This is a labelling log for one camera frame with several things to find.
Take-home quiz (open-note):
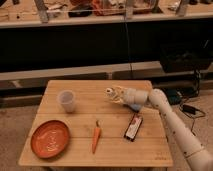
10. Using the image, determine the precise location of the blue object under gripper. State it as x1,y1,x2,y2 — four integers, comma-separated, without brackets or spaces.
130,104,142,112

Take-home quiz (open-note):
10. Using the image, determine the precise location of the translucent plastic cup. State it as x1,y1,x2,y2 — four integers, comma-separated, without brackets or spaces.
57,90,75,113

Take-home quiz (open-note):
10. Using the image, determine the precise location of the teal black device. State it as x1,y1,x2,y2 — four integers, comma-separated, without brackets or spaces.
165,89,181,105

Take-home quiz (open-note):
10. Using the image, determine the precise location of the black box on shelf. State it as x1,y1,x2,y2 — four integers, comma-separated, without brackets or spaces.
160,44,213,73

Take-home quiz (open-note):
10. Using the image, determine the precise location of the orange carrot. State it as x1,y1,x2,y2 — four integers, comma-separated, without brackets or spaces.
92,121,101,154

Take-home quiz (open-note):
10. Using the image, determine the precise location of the orange plate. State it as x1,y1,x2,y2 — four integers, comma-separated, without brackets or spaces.
30,120,70,159

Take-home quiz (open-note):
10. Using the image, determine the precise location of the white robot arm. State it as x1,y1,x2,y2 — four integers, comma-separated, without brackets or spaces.
106,86,213,171

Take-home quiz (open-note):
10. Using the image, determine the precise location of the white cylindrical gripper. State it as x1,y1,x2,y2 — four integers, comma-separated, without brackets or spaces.
110,86,148,105

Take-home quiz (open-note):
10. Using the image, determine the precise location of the black hanging cable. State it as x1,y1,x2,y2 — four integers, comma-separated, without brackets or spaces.
123,0,134,80

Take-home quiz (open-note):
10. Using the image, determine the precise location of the black power adapter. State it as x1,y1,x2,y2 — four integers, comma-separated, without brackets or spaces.
182,105,197,115

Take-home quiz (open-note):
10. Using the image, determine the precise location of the wooden table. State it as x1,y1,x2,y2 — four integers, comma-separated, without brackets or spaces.
19,80,173,168

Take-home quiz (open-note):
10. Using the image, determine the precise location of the small cream bottle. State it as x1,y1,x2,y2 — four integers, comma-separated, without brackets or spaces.
105,88,118,100

